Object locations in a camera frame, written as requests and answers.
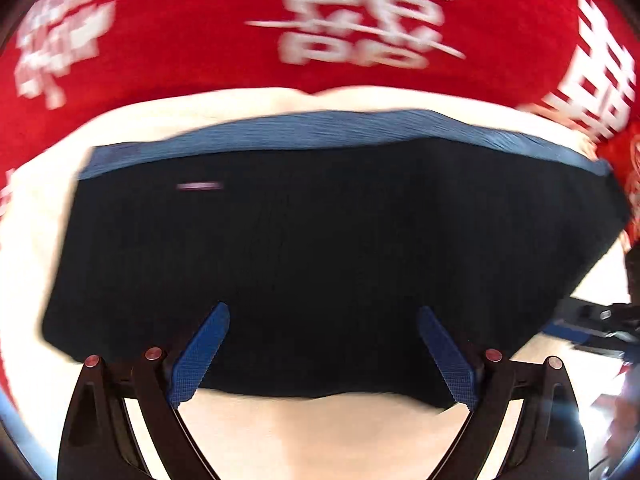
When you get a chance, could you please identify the red patterned cushion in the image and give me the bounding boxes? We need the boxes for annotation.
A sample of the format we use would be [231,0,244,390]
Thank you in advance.
[597,130,640,243]

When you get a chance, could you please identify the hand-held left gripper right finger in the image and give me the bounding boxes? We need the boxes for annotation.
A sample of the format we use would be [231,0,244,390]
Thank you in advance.
[416,305,591,480]

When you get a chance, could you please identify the black pants with blue waistband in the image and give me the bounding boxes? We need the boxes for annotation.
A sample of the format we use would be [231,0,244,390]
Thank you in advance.
[37,107,632,411]

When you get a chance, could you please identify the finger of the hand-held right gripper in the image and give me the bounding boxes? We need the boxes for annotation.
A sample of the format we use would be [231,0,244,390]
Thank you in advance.
[541,324,632,360]
[555,299,632,325]

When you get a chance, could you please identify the red printed blanket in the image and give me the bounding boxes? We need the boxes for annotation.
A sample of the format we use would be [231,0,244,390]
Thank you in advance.
[0,0,640,411]

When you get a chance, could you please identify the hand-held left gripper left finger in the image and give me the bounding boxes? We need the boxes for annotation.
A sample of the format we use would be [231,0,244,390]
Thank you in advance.
[57,301,232,480]

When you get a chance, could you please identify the cream blanket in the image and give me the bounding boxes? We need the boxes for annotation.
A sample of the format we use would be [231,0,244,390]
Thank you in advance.
[0,86,632,480]

